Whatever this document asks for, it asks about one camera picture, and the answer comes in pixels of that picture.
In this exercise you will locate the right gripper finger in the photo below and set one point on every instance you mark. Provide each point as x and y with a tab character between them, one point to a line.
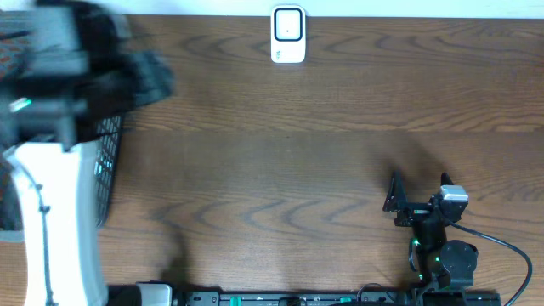
396	199
445	179

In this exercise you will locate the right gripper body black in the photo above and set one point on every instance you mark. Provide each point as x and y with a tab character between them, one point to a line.
415	212

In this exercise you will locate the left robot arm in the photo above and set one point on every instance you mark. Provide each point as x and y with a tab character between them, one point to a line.
75	73

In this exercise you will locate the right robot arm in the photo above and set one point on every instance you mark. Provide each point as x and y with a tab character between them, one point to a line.
447	265

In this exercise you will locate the white barcode scanner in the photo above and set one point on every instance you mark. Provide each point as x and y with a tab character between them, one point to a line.
288	34

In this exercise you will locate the grey plastic mesh basket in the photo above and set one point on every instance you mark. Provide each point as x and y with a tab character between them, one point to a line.
109	143

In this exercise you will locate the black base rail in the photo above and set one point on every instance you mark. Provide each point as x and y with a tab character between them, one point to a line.
297	298

